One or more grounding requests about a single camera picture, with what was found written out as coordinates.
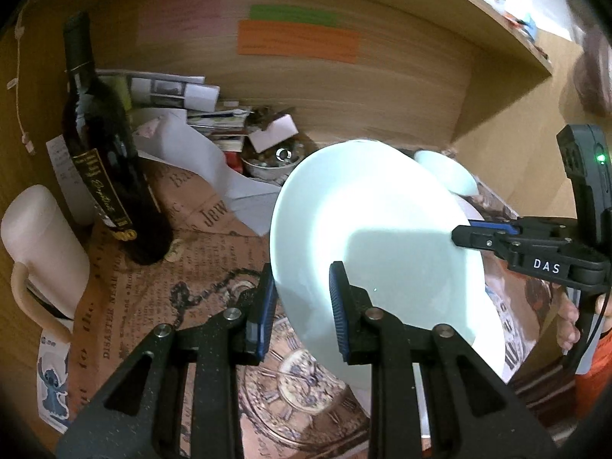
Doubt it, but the small mint green bowl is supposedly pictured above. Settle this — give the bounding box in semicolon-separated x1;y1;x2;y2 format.
414;150;479;197

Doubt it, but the mint green plate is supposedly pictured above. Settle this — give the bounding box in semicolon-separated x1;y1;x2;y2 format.
270;140;504;389

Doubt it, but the large white plate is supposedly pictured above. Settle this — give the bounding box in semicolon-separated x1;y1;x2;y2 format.
343;197;504;437

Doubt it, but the person's right hand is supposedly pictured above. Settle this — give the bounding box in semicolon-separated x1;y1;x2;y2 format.
555;286;611;353

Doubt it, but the Stitch cartoon sticker card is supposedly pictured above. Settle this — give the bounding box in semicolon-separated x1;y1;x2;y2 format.
35;330;70;434

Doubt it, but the vintage newspaper print mat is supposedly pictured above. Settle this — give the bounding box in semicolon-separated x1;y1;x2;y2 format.
66;156;571;459

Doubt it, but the white receipt paper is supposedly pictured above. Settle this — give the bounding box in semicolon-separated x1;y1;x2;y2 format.
46;135;95;226

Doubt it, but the small bowl of coins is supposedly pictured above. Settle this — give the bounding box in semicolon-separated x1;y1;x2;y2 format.
241;140;306;186

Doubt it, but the small white box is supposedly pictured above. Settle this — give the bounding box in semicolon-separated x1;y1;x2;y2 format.
248;114;299;153

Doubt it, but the white crumpled paper sheet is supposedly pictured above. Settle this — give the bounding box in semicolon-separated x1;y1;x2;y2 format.
134;114;280;236

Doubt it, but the dark wine bottle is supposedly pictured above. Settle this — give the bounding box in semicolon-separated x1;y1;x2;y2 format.
62;13;173;265

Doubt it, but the stack of papers and magazines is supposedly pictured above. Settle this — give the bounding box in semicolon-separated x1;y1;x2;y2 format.
96;70;251;152

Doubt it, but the green sticky note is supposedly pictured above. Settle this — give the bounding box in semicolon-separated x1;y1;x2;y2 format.
249;4;338;27

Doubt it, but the orange sticky note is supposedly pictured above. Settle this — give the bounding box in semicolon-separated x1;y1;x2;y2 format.
236;20;361;64

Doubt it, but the pink sticky note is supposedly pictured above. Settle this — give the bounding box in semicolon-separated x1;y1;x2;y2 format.
137;0;222;44

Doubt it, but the cream mug with handle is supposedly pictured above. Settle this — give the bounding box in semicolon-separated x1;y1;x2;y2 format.
1;184;90;344

